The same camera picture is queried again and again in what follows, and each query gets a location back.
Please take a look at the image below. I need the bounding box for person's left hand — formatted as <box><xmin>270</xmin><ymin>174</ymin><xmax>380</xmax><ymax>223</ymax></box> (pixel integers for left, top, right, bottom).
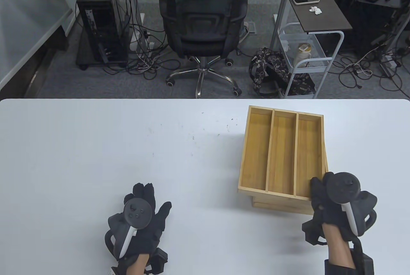
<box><xmin>107</xmin><ymin>183</ymin><xmax>172</xmax><ymax>266</ymax></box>

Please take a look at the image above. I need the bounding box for person's right hand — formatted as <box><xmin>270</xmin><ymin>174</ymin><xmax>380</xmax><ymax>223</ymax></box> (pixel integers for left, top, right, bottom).
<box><xmin>309</xmin><ymin>172</ymin><xmax>357</xmax><ymax>241</ymax></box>

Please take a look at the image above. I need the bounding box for person's left forearm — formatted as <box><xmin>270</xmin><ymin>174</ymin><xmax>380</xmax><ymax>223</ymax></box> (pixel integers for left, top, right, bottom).
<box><xmin>126</xmin><ymin>254</ymin><xmax>150</xmax><ymax>275</ymax></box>

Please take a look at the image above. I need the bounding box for person's right forearm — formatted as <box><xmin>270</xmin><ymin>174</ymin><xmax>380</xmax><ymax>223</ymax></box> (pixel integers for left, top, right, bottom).
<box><xmin>321</xmin><ymin>223</ymin><xmax>357</xmax><ymax>270</ymax></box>

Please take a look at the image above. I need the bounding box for white rolling cart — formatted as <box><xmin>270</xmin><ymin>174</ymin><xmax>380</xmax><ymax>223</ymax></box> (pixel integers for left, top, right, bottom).
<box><xmin>278</xmin><ymin>23</ymin><xmax>345</xmax><ymax>99</ymax></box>

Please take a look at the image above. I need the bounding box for black patterned backpack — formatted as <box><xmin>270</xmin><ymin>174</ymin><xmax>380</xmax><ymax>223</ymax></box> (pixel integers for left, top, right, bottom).
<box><xmin>249</xmin><ymin>48</ymin><xmax>316</xmax><ymax>98</ymax></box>

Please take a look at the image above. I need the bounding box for beige bottle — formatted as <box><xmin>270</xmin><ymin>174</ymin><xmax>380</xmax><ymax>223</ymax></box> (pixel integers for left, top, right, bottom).
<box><xmin>296</xmin><ymin>43</ymin><xmax>313</xmax><ymax>64</ymax></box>

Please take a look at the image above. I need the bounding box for dark wooden side table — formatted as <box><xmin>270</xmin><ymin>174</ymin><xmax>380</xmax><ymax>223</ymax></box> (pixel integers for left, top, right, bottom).
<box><xmin>271</xmin><ymin>0</ymin><xmax>353</xmax><ymax>51</ymax></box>

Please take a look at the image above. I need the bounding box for black computer stand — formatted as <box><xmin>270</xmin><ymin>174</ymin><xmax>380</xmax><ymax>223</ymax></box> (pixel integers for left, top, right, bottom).
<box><xmin>333</xmin><ymin>0</ymin><xmax>410</xmax><ymax>54</ymax></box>

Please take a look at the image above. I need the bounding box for white power strip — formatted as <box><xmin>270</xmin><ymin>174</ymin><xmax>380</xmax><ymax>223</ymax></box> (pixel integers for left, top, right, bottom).
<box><xmin>130</xmin><ymin>12</ymin><xmax>156</xmax><ymax>61</ymax></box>

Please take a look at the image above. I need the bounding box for black mesh office chair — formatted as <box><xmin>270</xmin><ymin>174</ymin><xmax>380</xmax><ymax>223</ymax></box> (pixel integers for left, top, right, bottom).
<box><xmin>159</xmin><ymin>0</ymin><xmax>249</xmax><ymax>98</ymax></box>

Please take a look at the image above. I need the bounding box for black computer tower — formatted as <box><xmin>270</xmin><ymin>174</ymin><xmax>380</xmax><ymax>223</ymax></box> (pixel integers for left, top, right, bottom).
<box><xmin>76</xmin><ymin>0</ymin><xmax>130</xmax><ymax>64</ymax></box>

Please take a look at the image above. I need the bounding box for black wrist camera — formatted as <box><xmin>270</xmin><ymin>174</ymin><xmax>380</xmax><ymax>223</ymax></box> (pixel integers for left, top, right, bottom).
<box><xmin>302</xmin><ymin>219</ymin><xmax>327</xmax><ymax>246</ymax></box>
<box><xmin>149</xmin><ymin>248</ymin><xmax>168</xmax><ymax>274</ymax></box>

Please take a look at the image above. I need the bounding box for tangle of black cables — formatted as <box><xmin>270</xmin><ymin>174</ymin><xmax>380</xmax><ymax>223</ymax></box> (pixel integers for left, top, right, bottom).
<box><xmin>102</xmin><ymin>0</ymin><xmax>181</xmax><ymax>80</ymax></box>
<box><xmin>338</xmin><ymin>44</ymin><xmax>410</xmax><ymax>91</ymax></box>

